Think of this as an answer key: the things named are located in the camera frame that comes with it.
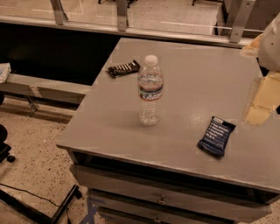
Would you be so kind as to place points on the dark chocolate bar wrapper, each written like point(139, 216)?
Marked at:
point(124, 69)

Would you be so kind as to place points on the white object on bench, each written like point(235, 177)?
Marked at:
point(5, 69)

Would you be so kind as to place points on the clear plastic water bottle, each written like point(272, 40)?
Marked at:
point(150, 82)

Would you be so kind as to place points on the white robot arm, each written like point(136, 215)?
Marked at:
point(266, 48)

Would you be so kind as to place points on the grey drawer cabinet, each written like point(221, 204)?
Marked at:
point(158, 175)

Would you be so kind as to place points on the black office chair base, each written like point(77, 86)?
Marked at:
point(4, 147)

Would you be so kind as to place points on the grey low bench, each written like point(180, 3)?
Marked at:
point(56, 93)

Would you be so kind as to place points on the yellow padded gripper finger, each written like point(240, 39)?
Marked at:
point(267, 96)

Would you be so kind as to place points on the metal railing frame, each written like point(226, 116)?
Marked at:
point(197, 21)

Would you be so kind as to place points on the blue snack bar packet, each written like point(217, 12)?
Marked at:
point(216, 136)

